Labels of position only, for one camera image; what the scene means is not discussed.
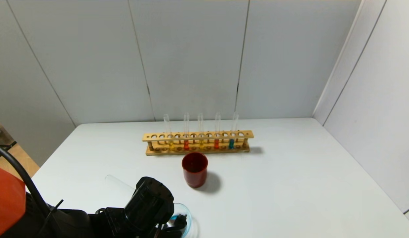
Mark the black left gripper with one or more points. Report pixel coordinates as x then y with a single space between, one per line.
175 224

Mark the test tube with blue pigment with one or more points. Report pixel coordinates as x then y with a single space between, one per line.
235 124
117 181

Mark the test tube with yellow pigment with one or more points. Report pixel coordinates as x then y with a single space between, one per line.
201 124
167 125

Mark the orange and black left arm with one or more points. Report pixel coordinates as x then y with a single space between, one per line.
148 201

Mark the wooden test tube rack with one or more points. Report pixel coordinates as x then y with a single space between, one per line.
198 135

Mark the test tube with orange pigment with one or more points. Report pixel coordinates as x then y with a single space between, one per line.
217 124
186 124

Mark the clear glass beaker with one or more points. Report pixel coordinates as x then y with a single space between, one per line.
188 215

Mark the dark red plastic cup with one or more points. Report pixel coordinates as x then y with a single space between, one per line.
195 175

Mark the black metal frame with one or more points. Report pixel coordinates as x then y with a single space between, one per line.
3 145

